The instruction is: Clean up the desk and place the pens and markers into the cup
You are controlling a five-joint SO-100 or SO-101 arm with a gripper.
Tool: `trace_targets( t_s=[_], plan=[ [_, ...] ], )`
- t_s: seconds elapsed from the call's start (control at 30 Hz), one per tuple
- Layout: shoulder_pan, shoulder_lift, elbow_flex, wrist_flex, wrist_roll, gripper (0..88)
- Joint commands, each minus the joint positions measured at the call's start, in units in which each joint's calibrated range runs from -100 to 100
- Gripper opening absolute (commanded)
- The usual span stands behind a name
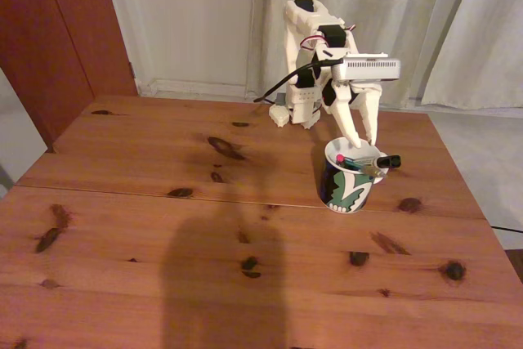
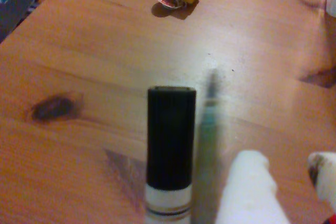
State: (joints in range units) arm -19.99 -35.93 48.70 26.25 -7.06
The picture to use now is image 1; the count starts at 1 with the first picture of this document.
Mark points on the silver camera box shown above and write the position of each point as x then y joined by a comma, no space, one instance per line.
367,68

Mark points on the thin black pen red end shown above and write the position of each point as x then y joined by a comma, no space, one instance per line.
340,158

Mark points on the white curtain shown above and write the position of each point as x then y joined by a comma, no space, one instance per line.
482,38
408,10

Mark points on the white marker black cap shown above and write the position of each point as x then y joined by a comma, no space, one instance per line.
388,161

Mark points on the white furniture panel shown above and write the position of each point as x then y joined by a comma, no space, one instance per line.
18,136

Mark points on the brown wooden door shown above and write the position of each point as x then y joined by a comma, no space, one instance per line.
53,38

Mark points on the green transparent pen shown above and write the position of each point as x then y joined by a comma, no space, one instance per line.
363,168

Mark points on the white mug green blue pattern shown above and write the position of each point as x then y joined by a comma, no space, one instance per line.
347,193

